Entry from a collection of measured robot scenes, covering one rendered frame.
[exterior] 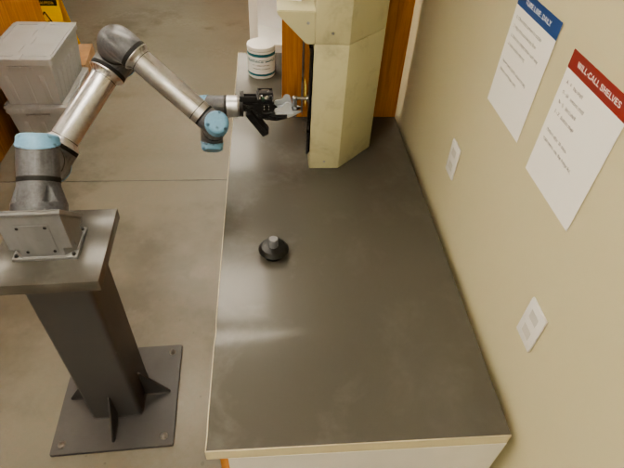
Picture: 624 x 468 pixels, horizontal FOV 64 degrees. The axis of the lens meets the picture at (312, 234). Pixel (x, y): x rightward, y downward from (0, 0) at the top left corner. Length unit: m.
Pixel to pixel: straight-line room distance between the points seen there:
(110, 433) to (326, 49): 1.71
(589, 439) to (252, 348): 0.77
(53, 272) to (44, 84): 2.23
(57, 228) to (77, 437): 1.07
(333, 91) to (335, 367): 0.90
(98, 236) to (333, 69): 0.91
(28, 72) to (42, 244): 2.20
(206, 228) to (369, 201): 1.48
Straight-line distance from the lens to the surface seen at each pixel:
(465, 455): 1.37
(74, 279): 1.59
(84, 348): 1.95
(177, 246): 2.95
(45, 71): 3.65
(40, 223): 1.57
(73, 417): 2.43
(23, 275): 1.66
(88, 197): 3.43
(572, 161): 1.08
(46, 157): 1.60
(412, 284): 1.50
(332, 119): 1.77
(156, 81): 1.66
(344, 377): 1.29
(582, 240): 1.05
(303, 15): 1.61
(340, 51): 1.66
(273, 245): 1.49
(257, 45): 2.44
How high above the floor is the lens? 2.05
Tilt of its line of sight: 44 degrees down
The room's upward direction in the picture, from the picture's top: 3 degrees clockwise
